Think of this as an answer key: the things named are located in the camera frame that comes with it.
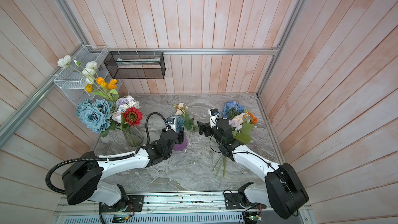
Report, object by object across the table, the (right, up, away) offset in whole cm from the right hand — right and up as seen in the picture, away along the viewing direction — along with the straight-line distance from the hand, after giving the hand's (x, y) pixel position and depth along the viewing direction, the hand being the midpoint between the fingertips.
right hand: (205, 119), depth 84 cm
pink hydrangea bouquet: (+22, -6, +6) cm, 23 cm away
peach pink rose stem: (-16, +6, +23) cm, 28 cm away
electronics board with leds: (+21, -45, -14) cm, 51 cm away
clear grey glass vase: (-41, -10, +2) cm, 43 cm away
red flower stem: (-36, +2, -12) cm, 38 cm away
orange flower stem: (+33, -1, +14) cm, 35 cm away
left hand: (-15, -6, 0) cm, 16 cm away
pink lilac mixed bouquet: (-41, +8, -10) cm, 43 cm away
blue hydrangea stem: (+19, +5, +17) cm, 26 cm away
